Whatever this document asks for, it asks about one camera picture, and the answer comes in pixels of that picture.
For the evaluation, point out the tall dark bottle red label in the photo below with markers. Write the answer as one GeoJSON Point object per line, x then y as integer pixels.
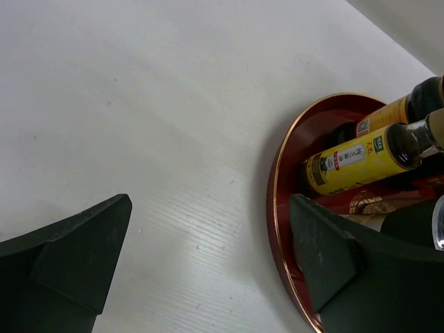
{"type": "Point", "coordinates": [431, 181]}

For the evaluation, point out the clear grinder with black top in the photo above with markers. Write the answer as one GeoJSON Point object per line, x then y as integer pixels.
{"type": "Point", "coordinates": [420, 224]}

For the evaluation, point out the red round lacquer tray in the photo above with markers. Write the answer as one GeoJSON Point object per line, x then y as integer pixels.
{"type": "Point", "coordinates": [307, 134]}

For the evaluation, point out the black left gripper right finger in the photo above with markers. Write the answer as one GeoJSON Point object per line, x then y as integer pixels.
{"type": "Point", "coordinates": [360, 280]}

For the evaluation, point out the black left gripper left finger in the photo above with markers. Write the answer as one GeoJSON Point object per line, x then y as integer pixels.
{"type": "Point", "coordinates": [57, 278]}

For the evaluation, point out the red lid chili sauce jar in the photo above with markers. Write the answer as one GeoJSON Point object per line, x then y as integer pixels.
{"type": "Point", "coordinates": [425, 98]}

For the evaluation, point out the yellow label gold cap bottle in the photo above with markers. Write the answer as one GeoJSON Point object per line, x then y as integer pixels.
{"type": "Point", "coordinates": [386, 152]}

